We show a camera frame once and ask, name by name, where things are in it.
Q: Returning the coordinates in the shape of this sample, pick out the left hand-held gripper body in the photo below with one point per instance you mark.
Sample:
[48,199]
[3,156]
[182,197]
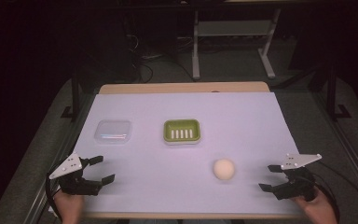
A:
[74,183]

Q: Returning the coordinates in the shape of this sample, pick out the cotton swabs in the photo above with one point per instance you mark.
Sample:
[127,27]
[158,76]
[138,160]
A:
[114,136]

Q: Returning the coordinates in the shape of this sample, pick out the person's right hand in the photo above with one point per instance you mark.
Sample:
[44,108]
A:
[318,211]

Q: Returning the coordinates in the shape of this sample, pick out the green soap dish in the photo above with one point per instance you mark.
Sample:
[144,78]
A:
[181,132]

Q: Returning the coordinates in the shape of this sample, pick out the clear plastic box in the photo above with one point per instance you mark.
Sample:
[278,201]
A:
[113,129]

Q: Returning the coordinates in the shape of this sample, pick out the aluminium frame rail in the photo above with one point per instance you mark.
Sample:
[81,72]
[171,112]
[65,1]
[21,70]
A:
[351,155]
[59,155]

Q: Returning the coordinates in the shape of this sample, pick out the person's left hand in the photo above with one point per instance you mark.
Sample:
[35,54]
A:
[68,207]

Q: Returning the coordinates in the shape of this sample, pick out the black metal stand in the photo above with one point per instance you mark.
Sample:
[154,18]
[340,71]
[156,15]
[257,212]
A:
[332,93]
[75,96]

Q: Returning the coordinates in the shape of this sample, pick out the cream round soap ball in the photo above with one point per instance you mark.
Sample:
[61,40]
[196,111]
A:
[223,169]

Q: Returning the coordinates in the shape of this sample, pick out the white metal stand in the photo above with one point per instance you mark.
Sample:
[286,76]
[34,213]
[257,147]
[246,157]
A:
[195,46]

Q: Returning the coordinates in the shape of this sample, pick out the white table mat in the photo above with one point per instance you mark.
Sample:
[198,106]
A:
[180,174]

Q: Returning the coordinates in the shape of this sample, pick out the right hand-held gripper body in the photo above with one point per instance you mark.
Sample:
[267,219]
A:
[296,186]

